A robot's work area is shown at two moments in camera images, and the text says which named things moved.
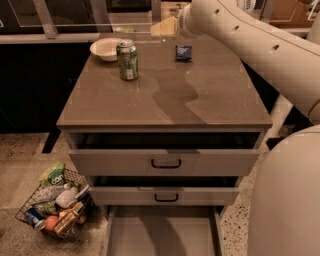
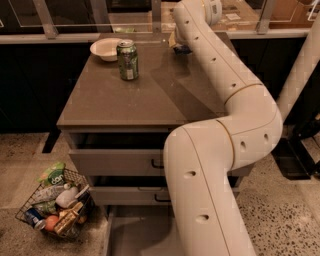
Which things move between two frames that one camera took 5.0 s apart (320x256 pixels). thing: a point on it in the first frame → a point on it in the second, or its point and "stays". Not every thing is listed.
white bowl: (106, 49) stays
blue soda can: (36, 218) stays
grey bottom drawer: (163, 231) stays
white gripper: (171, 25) → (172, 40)
